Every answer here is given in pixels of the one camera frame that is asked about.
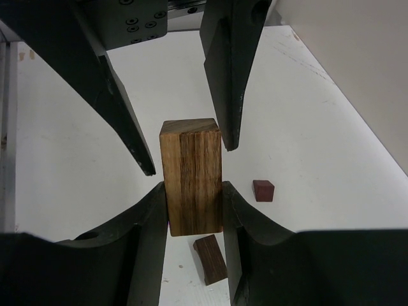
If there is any dark arch wood block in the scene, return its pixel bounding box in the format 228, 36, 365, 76
193, 235, 228, 286

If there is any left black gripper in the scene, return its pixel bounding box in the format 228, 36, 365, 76
1, 0, 206, 176

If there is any reddish brown wood block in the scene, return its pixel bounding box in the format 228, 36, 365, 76
252, 180, 275, 202

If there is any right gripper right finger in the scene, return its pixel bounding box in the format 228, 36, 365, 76
222, 182, 407, 305

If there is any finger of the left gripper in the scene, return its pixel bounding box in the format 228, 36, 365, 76
200, 1, 272, 151

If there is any aluminium left rail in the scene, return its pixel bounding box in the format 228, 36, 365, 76
1, 22, 20, 233

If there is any light striped wood block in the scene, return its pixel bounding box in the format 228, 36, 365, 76
159, 118, 223, 237

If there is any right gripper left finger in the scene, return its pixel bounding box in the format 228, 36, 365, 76
1, 184, 168, 305

